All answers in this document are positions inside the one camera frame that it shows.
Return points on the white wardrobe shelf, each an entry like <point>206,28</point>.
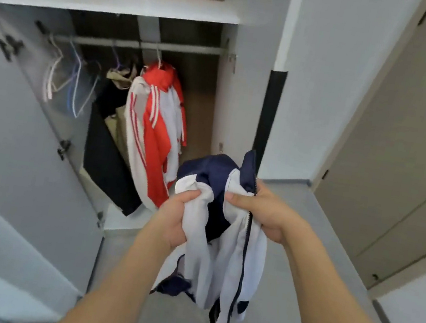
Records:
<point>117,1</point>

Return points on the metal hanging rod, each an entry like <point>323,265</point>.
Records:
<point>151,44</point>

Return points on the beige wooden door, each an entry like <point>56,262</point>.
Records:
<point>407,140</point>

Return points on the brass rod bracket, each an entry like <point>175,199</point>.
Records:
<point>41,26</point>

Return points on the khaki and black jacket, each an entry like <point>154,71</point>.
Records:
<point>109,160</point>

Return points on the white jacket with red stripes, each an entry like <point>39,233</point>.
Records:
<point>135,124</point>

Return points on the person's right hand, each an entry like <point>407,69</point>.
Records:
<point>269,212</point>

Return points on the purple wire hanger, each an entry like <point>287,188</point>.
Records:
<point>115,57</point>

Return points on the red and white jacket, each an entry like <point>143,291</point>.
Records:
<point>160,143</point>

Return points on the person's left hand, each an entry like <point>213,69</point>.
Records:
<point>174,221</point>

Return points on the person's right forearm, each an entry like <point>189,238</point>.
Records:
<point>334,313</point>

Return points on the white wardrobe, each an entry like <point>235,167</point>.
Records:
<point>250,21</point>

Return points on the person's left forearm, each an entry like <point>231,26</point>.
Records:
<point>113,296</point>

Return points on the navy and white jacket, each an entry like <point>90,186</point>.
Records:
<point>221,264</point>

